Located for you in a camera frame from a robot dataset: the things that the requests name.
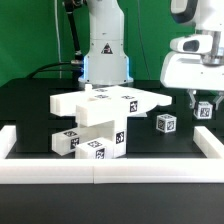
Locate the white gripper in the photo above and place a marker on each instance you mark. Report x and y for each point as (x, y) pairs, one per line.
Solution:
(185, 71)

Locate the white chair back part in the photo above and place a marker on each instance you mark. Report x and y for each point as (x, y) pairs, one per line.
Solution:
(96, 106)

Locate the white chair seat part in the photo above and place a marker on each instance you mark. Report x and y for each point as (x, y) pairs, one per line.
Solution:
(114, 132)

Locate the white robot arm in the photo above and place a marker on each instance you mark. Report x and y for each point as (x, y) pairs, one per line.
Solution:
(106, 62)

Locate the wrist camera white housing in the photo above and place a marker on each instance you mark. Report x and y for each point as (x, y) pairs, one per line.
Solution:
(195, 44)

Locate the white U-shaped fence frame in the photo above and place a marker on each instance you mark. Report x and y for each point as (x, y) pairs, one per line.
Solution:
(155, 170)

